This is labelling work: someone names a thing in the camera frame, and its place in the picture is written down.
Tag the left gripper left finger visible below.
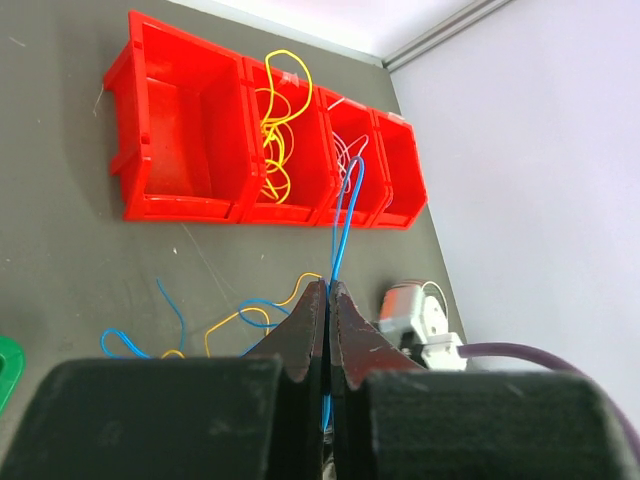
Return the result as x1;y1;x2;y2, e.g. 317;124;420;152
1;281;325;479

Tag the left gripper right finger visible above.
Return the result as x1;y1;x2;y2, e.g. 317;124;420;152
329;282;639;479

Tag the orange cable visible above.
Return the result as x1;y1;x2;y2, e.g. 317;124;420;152
159;271;323;359

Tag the green plastic tray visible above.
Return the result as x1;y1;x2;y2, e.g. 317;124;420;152
0;336;26;413

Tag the red divided plastic bin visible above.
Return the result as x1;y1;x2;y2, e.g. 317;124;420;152
104;11;428;229

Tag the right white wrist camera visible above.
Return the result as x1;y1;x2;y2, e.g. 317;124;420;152
376;280;467;372

